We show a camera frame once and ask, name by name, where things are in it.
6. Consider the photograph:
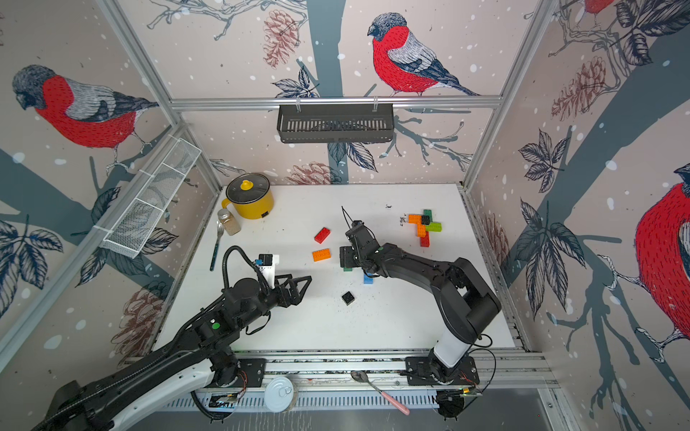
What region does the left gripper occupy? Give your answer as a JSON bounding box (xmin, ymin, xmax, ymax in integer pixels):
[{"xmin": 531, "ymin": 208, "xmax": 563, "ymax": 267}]
[{"xmin": 236, "ymin": 272, "xmax": 312, "ymax": 330}]

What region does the orange lego brick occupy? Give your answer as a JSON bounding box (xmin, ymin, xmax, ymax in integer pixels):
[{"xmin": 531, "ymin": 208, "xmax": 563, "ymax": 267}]
[
  {"xmin": 407, "ymin": 214, "xmax": 422, "ymax": 224},
  {"xmin": 416, "ymin": 224, "xmax": 427, "ymax": 238},
  {"xmin": 312, "ymin": 249, "xmax": 332, "ymax": 262}
]

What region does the orange lego brick front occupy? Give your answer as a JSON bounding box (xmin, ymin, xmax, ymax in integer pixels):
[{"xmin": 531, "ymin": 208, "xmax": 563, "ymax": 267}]
[{"xmin": 416, "ymin": 224, "xmax": 427, "ymax": 238}]

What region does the red lego brick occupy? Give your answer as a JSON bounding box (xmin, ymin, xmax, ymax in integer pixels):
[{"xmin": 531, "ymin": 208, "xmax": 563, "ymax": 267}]
[
  {"xmin": 314, "ymin": 227, "xmax": 331, "ymax": 244},
  {"xmin": 420, "ymin": 233, "xmax": 431, "ymax": 248}
]

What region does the lime green lego brick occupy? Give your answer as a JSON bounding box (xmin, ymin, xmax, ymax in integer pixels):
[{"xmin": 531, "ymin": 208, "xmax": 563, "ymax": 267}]
[{"xmin": 426, "ymin": 222, "xmax": 442, "ymax": 233}]

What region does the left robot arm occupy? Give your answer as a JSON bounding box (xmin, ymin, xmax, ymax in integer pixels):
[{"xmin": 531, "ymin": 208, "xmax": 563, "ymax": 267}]
[{"xmin": 36, "ymin": 245, "xmax": 312, "ymax": 430}]

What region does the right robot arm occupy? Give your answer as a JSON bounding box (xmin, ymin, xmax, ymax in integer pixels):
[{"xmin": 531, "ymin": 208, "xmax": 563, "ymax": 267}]
[{"xmin": 345, "ymin": 220, "xmax": 501, "ymax": 384}]

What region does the red lego brick back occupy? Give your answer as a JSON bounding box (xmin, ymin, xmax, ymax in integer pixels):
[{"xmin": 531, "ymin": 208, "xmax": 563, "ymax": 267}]
[{"xmin": 314, "ymin": 227, "xmax": 331, "ymax": 244}]

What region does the black small lego brick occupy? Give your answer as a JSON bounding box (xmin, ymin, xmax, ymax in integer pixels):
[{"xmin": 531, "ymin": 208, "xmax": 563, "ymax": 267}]
[{"xmin": 341, "ymin": 292, "xmax": 355, "ymax": 305}]

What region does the small glass jar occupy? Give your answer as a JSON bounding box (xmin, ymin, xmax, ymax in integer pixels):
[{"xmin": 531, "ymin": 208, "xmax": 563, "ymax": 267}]
[{"xmin": 217, "ymin": 208, "xmax": 241, "ymax": 236}]

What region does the yellow pot with lid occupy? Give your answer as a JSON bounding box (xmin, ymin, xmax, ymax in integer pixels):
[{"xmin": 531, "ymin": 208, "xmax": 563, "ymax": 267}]
[{"xmin": 221, "ymin": 173, "xmax": 274, "ymax": 220}]

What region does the white round lid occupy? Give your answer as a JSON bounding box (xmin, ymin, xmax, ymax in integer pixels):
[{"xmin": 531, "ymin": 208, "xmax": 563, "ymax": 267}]
[{"xmin": 264, "ymin": 376, "xmax": 298, "ymax": 413}]

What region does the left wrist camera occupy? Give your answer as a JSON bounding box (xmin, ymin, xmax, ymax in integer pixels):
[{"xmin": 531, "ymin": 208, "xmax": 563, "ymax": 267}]
[{"xmin": 255, "ymin": 253, "xmax": 280, "ymax": 288}]

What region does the teal handled spoon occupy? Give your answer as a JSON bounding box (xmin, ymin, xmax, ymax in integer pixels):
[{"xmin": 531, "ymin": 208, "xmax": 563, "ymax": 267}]
[{"xmin": 210, "ymin": 221, "xmax": 226, "ymax": 271}]

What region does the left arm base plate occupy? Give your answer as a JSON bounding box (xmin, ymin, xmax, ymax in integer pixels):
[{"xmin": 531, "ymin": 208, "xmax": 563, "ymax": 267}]
[{"xmin": 210, "ymin": 357, "xmax": 267, "ymax": 389}]

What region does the pink handled spoon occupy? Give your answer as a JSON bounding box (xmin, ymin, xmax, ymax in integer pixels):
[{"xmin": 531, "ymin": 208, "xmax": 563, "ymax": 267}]
[{"xmin": 350, "ymin": 370, "xmax": 411, "ymax": 416}]

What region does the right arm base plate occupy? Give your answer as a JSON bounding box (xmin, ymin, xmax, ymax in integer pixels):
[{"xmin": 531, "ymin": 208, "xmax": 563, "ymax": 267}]
[{"xmin": 400, "ymin": 355, "xmax": 480, "ymax": 386}]

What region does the black wire shelf basket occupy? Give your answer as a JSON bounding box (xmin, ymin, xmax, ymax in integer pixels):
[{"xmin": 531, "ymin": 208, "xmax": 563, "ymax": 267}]
[{"xmin": 277, "ymin": 103, "xmax": 395, "ymax": 144}]

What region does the white wire wall basket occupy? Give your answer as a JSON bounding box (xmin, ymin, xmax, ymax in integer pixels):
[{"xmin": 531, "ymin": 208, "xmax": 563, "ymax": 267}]
[{"xmin": 101, "ymin": 136, "xmax": 201, "ymax": 259}]

